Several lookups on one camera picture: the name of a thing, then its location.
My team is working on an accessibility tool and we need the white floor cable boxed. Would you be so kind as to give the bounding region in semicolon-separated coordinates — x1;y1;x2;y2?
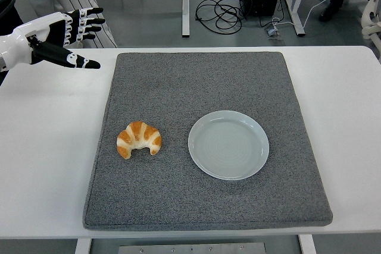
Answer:
271;0;336;29

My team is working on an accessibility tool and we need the golden croissant bread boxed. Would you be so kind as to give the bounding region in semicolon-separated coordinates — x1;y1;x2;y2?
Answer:
116;120;163;159

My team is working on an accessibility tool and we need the small grey floor adapter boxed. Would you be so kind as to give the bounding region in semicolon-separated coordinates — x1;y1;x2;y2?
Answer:
264;26;283;40

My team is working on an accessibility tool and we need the grey fabric mat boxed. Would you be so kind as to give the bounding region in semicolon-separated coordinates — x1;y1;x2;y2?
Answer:
82;51;333;231

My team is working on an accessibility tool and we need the white table leg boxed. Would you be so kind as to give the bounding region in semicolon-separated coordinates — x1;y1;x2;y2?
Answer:
74;237;92;254
298;234;317;254

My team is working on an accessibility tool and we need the white office chair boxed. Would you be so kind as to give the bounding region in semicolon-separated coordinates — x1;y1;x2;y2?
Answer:
361;0;381;47

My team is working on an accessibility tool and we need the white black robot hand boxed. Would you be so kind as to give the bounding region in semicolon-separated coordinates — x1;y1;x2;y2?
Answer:
0;7;107;73

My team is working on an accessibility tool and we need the black coiled floor cable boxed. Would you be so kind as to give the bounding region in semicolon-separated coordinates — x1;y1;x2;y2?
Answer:
195;0;254;34

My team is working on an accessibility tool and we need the white background desk leg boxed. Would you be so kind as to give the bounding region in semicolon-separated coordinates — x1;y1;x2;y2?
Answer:
284;0;307;37
180;0;191;39

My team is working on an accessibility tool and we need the pale blue round plate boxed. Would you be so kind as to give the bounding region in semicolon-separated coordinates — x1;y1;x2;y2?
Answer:
188;109;270;181

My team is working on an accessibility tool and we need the grey metal plate with screws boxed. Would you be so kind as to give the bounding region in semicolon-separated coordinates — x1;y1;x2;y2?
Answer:
118;242;267;254

